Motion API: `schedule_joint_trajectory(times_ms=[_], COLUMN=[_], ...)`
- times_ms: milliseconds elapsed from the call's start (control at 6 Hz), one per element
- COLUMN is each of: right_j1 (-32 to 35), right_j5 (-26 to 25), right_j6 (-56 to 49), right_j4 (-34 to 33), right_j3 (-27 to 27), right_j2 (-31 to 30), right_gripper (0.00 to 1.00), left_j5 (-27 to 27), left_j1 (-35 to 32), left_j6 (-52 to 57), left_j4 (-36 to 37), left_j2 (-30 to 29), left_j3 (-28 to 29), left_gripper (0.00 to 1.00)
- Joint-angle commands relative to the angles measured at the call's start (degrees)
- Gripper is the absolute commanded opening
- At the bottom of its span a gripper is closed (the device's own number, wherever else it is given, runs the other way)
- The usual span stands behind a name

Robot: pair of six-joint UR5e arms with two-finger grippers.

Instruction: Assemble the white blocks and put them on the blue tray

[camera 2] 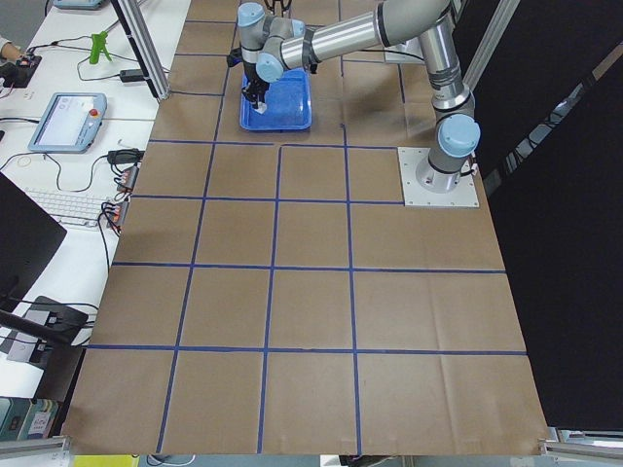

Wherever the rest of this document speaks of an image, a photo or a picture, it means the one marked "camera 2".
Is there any person hand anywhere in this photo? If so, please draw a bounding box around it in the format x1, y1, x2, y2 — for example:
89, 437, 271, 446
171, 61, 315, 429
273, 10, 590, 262
0, 36, 22, 61

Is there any white keyboard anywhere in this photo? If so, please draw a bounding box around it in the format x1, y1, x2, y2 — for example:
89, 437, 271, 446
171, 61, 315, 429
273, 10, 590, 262
24, 188, 107, 229

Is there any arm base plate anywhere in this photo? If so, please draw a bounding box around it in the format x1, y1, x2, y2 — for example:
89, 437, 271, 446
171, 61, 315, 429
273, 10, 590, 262
397, 147, 480, 209

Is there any aluminium frame post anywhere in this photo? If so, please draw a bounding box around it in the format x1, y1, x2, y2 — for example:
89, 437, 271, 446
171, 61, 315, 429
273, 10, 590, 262
111, 0, 170, 102

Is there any white block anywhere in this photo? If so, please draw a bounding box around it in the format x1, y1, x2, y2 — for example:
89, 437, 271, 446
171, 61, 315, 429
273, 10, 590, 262
254, 102, 268, 114

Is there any black power adapter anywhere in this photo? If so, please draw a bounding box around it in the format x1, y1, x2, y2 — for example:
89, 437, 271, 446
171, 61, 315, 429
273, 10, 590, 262
119, 69, 144, 83

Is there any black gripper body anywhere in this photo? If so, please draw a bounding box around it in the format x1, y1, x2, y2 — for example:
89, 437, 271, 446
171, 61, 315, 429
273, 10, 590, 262
242, 61, 269, 100

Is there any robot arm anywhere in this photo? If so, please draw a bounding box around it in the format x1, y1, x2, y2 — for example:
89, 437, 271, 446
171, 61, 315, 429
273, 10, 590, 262
227, 0, 481, 194

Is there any teach pendant tablet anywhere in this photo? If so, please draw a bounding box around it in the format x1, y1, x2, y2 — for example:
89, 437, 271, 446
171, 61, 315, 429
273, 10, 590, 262
28, 92, 107, 154

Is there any black monitor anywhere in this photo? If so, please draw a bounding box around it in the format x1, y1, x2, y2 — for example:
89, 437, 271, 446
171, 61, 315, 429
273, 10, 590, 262
0, 174, 67, 312

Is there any blue plastic tray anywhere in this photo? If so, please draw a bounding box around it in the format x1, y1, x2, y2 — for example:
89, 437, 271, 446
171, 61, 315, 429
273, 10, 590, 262
239, 68, 312, 132

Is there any green handled grabber tool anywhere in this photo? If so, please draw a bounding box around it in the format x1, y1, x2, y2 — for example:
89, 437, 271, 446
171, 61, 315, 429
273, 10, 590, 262
89, 31, 112, 65

